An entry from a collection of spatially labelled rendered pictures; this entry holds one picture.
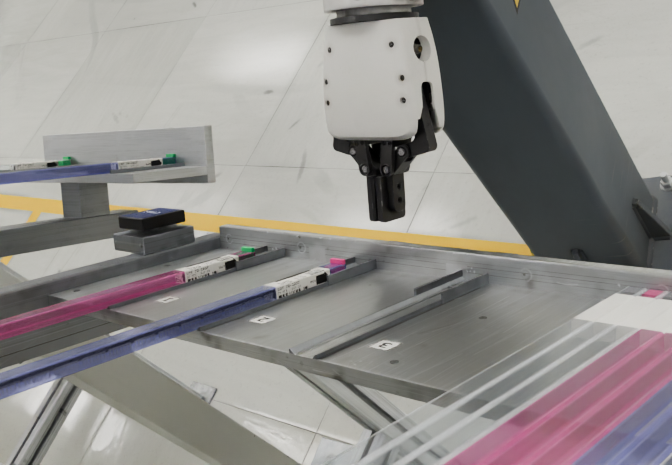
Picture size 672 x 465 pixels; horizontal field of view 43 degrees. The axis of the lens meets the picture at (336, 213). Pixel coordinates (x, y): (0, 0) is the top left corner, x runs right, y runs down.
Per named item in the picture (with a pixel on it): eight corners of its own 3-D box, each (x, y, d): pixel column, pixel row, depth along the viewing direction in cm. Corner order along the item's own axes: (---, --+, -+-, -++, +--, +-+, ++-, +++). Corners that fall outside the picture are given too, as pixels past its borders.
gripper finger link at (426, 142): (458, 124, 69) (419, 168, 72) (403, 55, 71) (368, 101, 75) (449, 126, 68) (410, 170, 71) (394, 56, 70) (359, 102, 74)
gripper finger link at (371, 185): (393, 141, 75) (398, 215, 76) (365, 141, 77) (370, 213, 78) (370, 145, 73) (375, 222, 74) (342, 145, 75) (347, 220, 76)
